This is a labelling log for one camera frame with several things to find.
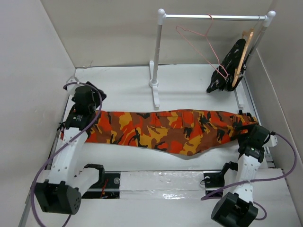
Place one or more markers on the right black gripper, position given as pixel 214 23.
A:
pixel 241 136

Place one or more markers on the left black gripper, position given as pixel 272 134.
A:
pixel 96 94

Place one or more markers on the orange camouflage trousers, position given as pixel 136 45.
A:
pixel 185 131

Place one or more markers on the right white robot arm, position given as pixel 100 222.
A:
pixel 236 208

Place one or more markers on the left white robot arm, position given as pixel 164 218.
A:
pixel 69 179

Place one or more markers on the wooden clothes hanger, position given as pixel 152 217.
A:
pixel 249 34

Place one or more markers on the black white patterned garment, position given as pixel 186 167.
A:
pixel 222 77

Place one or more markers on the white metal clothes rack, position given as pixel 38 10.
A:
pixel 267 19

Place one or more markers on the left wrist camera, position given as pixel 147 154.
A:
pixel 71 86

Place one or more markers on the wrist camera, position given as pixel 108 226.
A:
pixel 71 86
pixel 272 142

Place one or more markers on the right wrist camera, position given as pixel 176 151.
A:
pixel 272 142

